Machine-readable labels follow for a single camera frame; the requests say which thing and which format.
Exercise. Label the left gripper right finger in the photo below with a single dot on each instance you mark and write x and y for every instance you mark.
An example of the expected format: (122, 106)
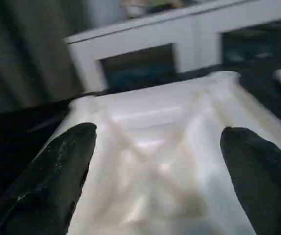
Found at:
(265, 183)

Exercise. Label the white sideboard cabinet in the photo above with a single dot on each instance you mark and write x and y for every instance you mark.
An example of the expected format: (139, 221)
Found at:
(192, 36)

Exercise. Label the grey curtain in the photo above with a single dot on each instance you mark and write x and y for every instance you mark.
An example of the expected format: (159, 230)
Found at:
(28, 49)

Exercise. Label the white plastic table top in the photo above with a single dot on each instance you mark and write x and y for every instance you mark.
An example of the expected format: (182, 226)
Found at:
(155, 147)

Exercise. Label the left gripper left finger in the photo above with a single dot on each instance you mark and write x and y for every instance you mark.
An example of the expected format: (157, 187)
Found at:
(45, 183)

